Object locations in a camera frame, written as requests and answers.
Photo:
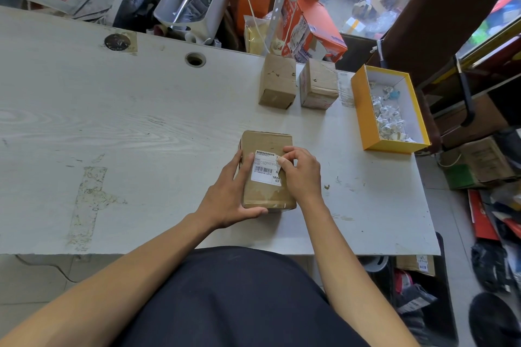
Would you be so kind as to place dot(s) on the person's left hand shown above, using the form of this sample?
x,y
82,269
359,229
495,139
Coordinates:
x,y
222,204

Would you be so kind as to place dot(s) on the white plastic bin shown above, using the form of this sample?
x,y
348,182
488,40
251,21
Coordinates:
x,y
215,13

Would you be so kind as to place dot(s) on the orange printed carton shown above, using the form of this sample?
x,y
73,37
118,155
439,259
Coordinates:
x,y
325,21

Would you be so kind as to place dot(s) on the person's left forearm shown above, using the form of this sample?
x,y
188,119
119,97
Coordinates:
x,y
110,294

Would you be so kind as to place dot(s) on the red folder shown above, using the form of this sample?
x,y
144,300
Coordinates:
x,y
481,216

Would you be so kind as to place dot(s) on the person's right hand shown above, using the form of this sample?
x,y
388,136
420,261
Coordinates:
x,y
303,180

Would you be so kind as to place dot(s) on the tall cardboard box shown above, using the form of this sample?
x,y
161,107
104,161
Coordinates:
x,y
264,140

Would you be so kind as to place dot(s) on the person's right forearm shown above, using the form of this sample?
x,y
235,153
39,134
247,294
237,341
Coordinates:
x,y
354,285

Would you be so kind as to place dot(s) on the black round grommet cover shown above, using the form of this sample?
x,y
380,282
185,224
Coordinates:
x,y
117,42

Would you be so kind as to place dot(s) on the small cube brown parcel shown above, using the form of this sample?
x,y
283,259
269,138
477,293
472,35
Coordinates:
x,y
319,82

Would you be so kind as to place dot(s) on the beige plastic packet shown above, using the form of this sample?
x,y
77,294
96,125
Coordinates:
x,y
254,35

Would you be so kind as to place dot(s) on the white barcode label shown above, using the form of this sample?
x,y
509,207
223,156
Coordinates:
x,y
262,170

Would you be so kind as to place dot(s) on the labelled brown cardboard box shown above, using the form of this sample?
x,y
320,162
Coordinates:
x,y
409,264

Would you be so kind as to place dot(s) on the pile of torn label scraps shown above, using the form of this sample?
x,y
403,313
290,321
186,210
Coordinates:
x,y
390,119

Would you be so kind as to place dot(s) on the black plastic crate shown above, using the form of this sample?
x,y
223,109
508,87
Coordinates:
x,y
445,302

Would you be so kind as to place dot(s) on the black round stool base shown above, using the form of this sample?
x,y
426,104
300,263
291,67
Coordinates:
x,y
494,322

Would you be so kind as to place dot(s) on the dark navy shirt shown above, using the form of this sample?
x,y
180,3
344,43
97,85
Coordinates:
x,y
244,298

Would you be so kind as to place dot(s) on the white bucket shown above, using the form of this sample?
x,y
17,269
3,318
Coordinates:
x,y
375,263

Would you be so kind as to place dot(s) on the yellow tray with label scraps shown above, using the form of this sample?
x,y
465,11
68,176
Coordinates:
x,y
364,115

